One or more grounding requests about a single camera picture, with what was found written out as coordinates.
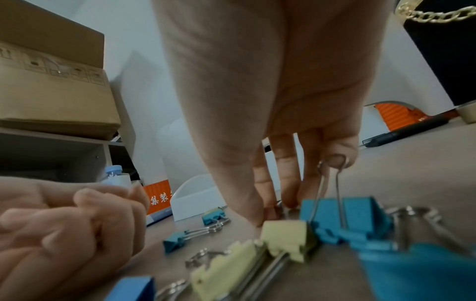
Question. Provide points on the person's left hand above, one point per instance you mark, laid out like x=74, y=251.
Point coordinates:
x=55, y=235

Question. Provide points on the person's right hand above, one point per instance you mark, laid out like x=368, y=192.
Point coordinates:
x=267, y=73

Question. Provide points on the white compartment organizer tray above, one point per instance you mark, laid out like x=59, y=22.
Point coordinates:
x=197, y=200

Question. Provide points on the group of coloured binder clips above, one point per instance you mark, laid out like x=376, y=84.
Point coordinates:
x=286, y=238

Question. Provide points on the single blue binder clip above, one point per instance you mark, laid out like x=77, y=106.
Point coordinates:
x=357, y=214

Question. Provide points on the grey shelf unit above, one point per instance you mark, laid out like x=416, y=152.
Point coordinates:
x=55, y=158

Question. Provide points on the tea bottle with blue cap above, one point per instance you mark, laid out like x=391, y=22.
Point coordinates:
x=115, y=176

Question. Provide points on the blue document folder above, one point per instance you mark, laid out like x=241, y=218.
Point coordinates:
x=160, y=219

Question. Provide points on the small red object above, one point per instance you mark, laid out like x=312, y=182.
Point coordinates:
x=398, y=117

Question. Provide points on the brown cardboard box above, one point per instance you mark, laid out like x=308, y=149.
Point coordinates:
x=48, y=88

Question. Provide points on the black screwdriver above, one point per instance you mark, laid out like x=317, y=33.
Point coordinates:
x=409, y=129

